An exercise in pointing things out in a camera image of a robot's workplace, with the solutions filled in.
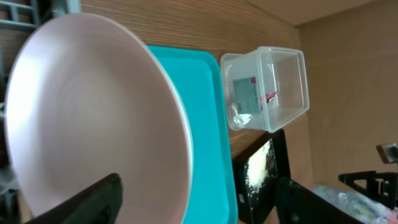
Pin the teal serving tray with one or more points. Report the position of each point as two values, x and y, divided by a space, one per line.
196 75

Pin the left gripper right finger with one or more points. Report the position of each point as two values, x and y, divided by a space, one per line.
296 204

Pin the white tissue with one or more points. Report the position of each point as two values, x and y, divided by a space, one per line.
239 121

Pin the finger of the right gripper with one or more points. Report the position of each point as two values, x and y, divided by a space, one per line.
381 187

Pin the large white plate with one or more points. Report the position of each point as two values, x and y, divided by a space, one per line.
87 98

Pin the pile of white rice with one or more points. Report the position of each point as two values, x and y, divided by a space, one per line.
259 168

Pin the clear plastic bin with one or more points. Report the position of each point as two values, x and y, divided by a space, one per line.
266 70

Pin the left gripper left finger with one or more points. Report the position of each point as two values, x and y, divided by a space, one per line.
99 203

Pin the grey plastic dish rack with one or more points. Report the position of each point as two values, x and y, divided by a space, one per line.
30 14

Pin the black tray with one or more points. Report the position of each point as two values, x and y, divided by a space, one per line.
257 209

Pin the red snack wrapper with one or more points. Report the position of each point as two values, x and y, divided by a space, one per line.
268 98

